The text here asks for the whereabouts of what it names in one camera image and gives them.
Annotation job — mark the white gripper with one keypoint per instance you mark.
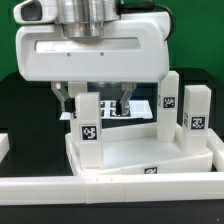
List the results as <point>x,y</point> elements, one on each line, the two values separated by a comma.
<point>132,49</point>

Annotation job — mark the white desk tabletop tray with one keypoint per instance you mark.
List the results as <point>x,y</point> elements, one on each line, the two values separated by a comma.
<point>134,149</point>

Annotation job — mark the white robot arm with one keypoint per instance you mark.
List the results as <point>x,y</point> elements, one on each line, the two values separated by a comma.
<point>83,18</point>

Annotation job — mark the fiducial marker sheet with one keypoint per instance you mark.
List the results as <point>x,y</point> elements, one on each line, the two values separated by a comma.
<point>107,110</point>

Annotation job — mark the white left fence piece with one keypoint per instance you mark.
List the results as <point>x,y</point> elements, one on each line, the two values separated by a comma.
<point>4,145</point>

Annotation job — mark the white right fence wall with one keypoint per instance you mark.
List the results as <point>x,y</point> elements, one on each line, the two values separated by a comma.
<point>216,145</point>

